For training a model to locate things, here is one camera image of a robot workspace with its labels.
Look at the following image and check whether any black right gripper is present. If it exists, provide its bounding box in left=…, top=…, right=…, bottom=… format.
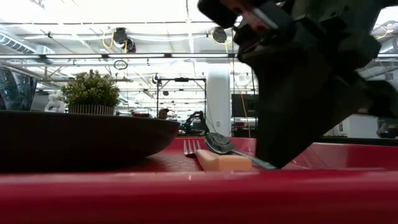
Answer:
left=197, top=0, right=384, bottom=169

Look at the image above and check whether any metal spoon blue handle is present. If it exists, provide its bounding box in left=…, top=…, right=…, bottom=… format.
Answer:
left=203, top=131, right=278, bottom=170

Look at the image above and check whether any metal fork orange handle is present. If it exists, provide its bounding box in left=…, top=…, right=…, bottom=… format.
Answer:
left=183, top=139, right=254, bottom=172

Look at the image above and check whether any red plastic tray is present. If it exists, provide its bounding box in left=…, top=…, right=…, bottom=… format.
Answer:
left=0, top=136, right=398, bottom=224

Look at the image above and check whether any black round plate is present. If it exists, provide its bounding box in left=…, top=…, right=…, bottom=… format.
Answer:
left=0, top=110, right=181, bottom=170

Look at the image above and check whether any dark ribbed glass cup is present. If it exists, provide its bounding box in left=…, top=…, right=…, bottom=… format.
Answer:
left=0, top=68, right=39, bottom=112

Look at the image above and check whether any black background monitor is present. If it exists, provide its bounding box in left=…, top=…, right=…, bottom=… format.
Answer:
left=230, top=93, right=259, bottom=118

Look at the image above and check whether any green potted plant ribbed pot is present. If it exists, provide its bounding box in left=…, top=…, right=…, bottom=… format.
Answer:
left=60, top=68, right=121, bottom=116

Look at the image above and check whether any ceiling cord reel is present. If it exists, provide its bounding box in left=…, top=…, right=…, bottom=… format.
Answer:
left=112, top=27, right=137, bottom=54
left=211, top=26, right=229, bottom=45

